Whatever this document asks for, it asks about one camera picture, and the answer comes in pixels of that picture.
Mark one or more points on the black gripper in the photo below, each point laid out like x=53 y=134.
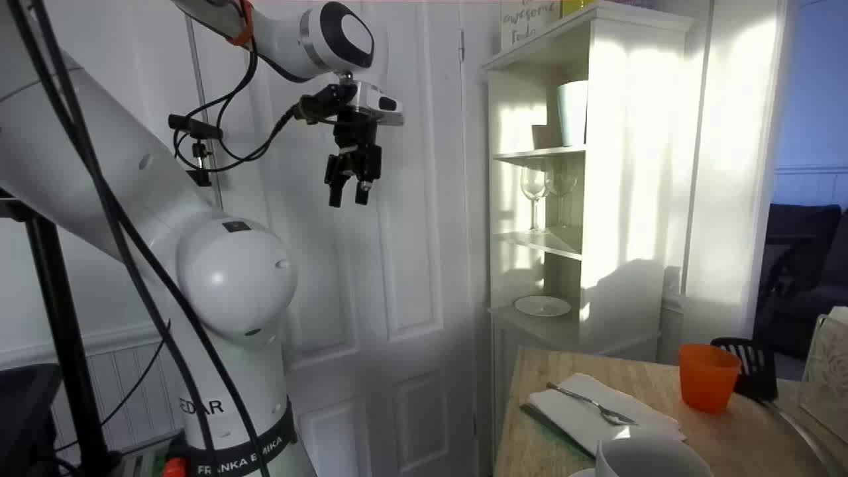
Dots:
x=356 y=142

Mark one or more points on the silver spoon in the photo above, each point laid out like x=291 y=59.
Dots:
x=599 y=410

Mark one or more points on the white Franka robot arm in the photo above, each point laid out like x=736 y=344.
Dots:
x=88 y=150

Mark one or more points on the white panelled door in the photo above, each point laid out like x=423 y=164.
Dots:
x=407 y=266

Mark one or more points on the clear wine glass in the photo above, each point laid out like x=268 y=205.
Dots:
x=533 y=189

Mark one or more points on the white patterned plate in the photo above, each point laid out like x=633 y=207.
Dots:
x=541 y=305

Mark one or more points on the pale canister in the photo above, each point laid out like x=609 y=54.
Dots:
x=573 y=111

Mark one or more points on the white lettered sign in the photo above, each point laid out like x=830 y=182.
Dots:
x=532 y=28

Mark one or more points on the white shelf cabinet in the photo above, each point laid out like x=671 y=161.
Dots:
x=638 y=177

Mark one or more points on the yellow box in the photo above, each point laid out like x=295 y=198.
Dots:
x=577 y=6

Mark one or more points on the black tripod stand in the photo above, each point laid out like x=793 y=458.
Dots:
x=63 y=335

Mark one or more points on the red button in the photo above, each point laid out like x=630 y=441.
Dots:
x=175 y=467

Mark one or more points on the black case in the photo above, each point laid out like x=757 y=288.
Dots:
x=27 y=425

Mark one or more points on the white bowl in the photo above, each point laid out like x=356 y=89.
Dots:
x=651 y=459

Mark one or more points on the orange plastic cup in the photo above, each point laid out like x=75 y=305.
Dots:
x=705 y=381

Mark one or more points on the black slotted spatula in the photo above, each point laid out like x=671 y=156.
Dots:
x=757 y=368

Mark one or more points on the dark blue sofa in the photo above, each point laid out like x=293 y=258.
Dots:
x=810 y=274

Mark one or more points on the marbled grey board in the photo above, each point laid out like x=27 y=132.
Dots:
x=830 y=373

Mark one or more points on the small black stand camera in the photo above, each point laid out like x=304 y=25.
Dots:
x=197 y=134

